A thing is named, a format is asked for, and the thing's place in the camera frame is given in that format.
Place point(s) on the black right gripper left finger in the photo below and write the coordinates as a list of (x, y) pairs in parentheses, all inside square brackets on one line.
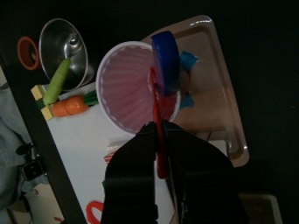
[(130, 175)]

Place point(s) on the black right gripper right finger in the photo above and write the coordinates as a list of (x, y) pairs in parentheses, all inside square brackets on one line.
[(206, 180)]

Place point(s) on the red cloth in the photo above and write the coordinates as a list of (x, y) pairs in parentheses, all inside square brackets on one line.
[(91, 211)]

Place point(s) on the black smartwatch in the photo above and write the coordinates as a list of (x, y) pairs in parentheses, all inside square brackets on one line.
[(32, 170)]

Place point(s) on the small blue toy piece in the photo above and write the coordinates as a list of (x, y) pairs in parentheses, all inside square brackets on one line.
[(188, 59), (187, 100)]

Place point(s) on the orange toy carrot green leaves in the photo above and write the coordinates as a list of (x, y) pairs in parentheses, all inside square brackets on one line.
[(69, 106)]

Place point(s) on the red plastic cup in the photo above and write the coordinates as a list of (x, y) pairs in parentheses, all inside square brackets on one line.
[(124, 87)]

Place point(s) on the pink plastic tray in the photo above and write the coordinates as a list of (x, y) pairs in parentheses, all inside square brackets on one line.
[(210, 87)]

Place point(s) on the person in grey clothes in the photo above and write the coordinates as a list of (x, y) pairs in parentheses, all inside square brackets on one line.
[(11, 122)]

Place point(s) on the yellow egg sushi toy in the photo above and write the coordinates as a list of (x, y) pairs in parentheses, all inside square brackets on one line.
[(39, 93)]

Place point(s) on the light green toy vegetable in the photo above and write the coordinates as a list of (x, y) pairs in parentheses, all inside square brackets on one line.
[(57, 81)]

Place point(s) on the blue plastic spoon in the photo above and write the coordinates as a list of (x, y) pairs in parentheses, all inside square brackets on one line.
[(166, 58)]

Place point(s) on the silver metal pot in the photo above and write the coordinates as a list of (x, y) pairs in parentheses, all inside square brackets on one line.
[(57, 40)]

